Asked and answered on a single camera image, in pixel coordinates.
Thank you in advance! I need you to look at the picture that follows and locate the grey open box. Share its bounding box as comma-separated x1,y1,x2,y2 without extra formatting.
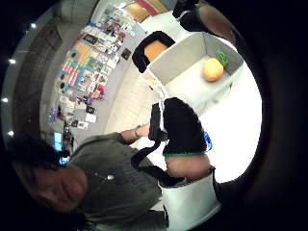
144,32,245,117

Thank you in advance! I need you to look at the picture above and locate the wall of colourful posters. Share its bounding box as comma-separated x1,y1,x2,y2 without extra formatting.
47,3,146,130

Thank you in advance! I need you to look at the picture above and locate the green toy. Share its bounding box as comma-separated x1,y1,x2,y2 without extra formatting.
215,49,230,68

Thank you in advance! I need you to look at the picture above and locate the wooden board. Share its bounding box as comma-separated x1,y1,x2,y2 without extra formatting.
122,0,168,24

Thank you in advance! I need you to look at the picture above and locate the blue lit screen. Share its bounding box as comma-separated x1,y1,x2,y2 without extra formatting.
52,131,71,167

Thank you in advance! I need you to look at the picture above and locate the black chair with orange seat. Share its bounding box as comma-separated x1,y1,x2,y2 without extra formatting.
131,30,177,74

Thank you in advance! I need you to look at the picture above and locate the blue tag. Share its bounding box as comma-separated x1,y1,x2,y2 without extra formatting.
203,131,214,152

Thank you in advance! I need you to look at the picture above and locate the orange fruit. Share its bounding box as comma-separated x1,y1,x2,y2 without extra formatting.
201,57,225,83

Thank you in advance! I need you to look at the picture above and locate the the person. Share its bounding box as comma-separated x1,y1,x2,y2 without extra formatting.
9,131,169,231

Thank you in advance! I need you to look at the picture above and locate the black device box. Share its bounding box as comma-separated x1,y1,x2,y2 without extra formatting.
147,102,168,142

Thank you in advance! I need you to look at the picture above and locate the black strap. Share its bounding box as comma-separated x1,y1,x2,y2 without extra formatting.
130,139,186,188

